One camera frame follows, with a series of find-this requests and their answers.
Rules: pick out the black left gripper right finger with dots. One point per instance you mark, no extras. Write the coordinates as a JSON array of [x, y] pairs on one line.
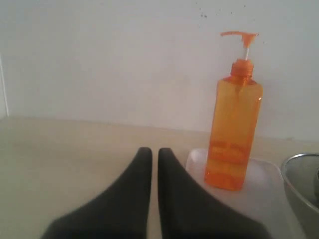
[[187, 211]]

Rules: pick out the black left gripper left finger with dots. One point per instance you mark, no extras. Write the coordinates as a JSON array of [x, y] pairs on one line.
[[119, 212]]

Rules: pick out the orange soap pump bottle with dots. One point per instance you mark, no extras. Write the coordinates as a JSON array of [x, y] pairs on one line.
[[237, 106]]

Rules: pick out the large steel mesh colander bowl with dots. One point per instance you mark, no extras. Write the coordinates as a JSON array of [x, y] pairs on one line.
[[299, 172]]

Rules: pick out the white rectangular plastic tray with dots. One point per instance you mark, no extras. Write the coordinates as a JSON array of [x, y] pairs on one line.
[[262, 197]]

